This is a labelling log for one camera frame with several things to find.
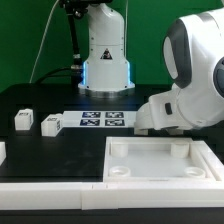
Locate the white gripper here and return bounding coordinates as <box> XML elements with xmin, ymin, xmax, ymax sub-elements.
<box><xmin>134</xmin><ymin>90</ymin><xmax>187</xmax><ymax>130</ymax></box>

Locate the white square tabletop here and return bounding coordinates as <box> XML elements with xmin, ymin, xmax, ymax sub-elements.
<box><xmin>103</xmin><ymin>137</ymin><xmax>216</xmax><ymax>182</ymax></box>

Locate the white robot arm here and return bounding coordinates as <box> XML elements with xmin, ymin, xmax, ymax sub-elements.
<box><xmin>78</xmin><ymin>3</ymin><xmax>224</xmax><ymax>130</ymax></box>

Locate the white marker sheet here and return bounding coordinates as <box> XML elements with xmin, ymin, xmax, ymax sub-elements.
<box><xmin>63</xmin><ymin>111</ymin><xmax>136</xmax><ymax>128</ymax></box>

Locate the white block left edge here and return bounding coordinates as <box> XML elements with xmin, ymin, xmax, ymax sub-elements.
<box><xmin>0</xmin><ymin>142</ymin><xmax>6</xmax><ymax>166</ymax></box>

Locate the white fence wall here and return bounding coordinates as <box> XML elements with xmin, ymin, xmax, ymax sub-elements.
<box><xmin>0</xmin><ymin>146</ymin><xmax>224</xmax><ymax>210</ymax></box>

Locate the black cable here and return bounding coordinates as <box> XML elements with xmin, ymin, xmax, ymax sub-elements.
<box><xmin>34</xmin><ymin>67</ymin><xmax>83</xmax><ymax>85</ymax></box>

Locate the white cable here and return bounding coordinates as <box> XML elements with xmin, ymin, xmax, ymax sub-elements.
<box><xmin>29</xmin><ymin>0</ymin><xmax>61</xmax><ymax>84</ymax></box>

